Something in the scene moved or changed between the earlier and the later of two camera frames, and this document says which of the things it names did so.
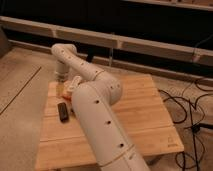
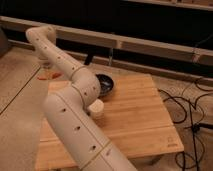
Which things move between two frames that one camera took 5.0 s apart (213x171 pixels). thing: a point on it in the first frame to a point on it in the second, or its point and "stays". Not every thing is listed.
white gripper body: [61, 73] to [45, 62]
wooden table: [61, 147] stays
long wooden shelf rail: [140, 45] stays
